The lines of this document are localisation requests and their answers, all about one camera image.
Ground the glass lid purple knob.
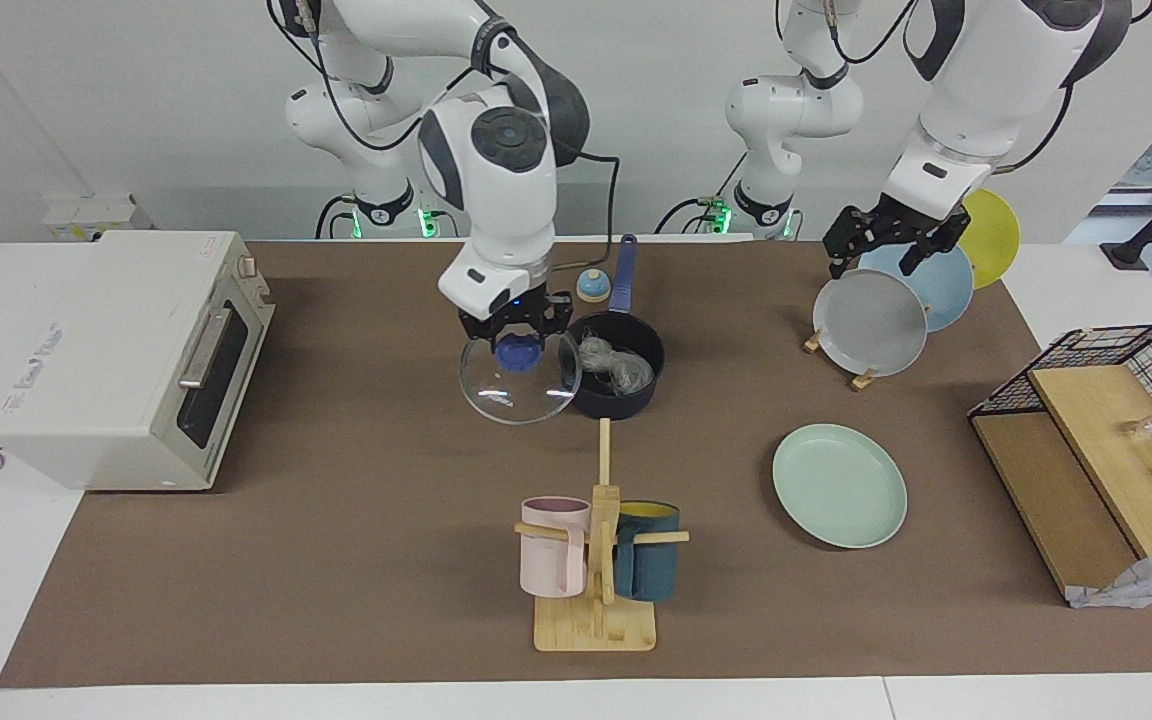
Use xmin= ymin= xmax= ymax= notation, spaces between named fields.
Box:
xmin=458 ymin=330 xmax=583 ymax=426

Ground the light blue plate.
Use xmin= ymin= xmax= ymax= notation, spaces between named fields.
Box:
xmin=858 ymin=243 xmax=976 ymax=334

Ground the grey plate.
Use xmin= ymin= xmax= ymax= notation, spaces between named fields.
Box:
xmin=812 ymin=268 xmax=929 ymax=379

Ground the yellow plate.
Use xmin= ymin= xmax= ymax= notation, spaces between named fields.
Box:
xmin=958 ymin=188 xmax=1022 ymax=292

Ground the wooden plate rack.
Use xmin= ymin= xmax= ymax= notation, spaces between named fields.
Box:
xmin=803 ymin=328 xmax=879 ymax=392

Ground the light green plate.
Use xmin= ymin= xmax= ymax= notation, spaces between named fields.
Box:
xmin=772 ymin=423 xmax=909 ymax=550

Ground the pink mug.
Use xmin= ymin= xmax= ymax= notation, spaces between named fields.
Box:
xmin=519 ymin=496 xmax=593 ymax=600

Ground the dark teal mug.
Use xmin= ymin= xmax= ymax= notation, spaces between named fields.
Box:
xmin=613 ymin=501 xmax=682 ymax=603

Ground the brown table mat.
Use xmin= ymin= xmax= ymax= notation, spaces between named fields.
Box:
xmin=0 ymin=238 xmax=1152 ymax=690

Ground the brown wooden board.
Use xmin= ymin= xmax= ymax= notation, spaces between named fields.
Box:
xmin=971 ymin=411 xmax=1139 ymax=603

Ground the wooden mug tree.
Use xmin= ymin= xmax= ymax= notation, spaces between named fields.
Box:
xmin=514 ymin=418 xmax=690 ymax=654

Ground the cream toaster oven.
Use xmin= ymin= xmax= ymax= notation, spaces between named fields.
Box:
xmin=0 ymin=230 xmax=276 ymax=493

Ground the patterned white cloth bag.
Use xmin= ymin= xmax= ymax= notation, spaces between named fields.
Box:
xmin=1067 ymin=543 xmax=1152 ymax=610

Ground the white power strip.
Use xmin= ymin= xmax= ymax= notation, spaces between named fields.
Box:
xmin=43 ymin=194 xmax=153 ymax=244

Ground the black pot purple handle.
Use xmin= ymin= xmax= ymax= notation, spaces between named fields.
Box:
xmin=564 ymin=235 xmax=666 ymax=420

